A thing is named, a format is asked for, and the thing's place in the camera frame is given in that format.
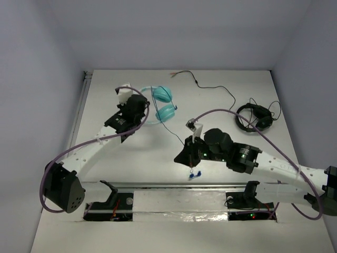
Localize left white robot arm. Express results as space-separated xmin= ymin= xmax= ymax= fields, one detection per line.
xmin=39 ymin=94 xmax=150 ymax=213

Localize teal cat-ear headphones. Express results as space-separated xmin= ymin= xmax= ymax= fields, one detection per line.
xmin=140 ymin=86 xmax=177 ymax=125

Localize aluminium rail frame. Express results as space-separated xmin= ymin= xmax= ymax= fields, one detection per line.
xmin=56 ymin=70 xmax=280 ymax=222

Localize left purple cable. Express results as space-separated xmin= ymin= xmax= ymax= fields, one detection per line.
xmin=39 ymin=86 xmax=151 ymax=213

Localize blue earbuds with cable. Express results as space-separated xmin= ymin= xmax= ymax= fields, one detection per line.
xmin=188 ymin=164 xmax=202 ymax=180

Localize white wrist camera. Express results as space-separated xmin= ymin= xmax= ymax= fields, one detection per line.
xmin=186 ymin=119 xmax=203 ymax=142
xmin=115 ymin=83 xmax=133 ymax=104

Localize purple cable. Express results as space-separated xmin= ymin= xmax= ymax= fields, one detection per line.
xmin=39 ymin=86 xmax=151 ymax=213
xmin=192 ymin=109 xmax=324 ymax=221

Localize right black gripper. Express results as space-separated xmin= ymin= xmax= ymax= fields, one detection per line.
xmin=174 ymin=135 xmax=227 ymax=168

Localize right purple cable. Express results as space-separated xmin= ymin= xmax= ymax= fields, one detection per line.
xmin=192 ymin=109 xmax=324 ymax=221

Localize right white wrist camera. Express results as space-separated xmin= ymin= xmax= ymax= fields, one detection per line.
xmin=186 ymin=119 xmax=203 ymax=142

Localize black headset cable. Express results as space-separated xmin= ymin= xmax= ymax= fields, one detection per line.
xmin=170 ymin=70 xmax=281 ymax=124

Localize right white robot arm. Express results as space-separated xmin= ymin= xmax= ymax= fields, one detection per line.
xmin=174 ymin=129 xmax=336 ymax=216

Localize black headset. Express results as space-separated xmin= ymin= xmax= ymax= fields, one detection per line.
xmin=235 ymin=103 xmax=274 ymax=133

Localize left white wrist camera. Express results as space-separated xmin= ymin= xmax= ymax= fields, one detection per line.
xmin=115 ymin=83 xmax=133 ymax=104

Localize blue headphone cable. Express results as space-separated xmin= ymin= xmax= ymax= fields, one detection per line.
xmin=150 ymin=86 xmax=186 ymax=147

